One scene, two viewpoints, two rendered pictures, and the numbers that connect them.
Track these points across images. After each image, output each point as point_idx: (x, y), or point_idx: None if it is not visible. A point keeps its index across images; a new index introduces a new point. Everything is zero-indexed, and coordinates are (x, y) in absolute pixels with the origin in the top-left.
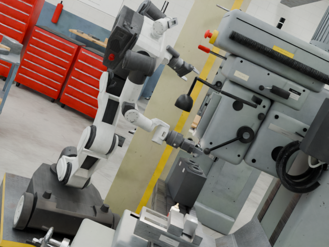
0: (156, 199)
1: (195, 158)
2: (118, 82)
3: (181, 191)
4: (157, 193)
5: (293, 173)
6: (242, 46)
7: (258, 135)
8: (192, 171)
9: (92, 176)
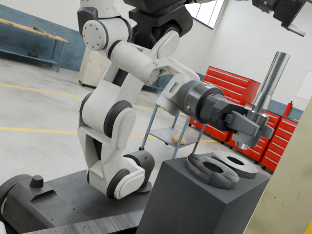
0: (72, 224)
1: (242, 148)
2: (139, 21)
3: (148, 230)
4: (112, 217)
5: None
6: None
7: None
8: (186, 168)
9: (125, 183)
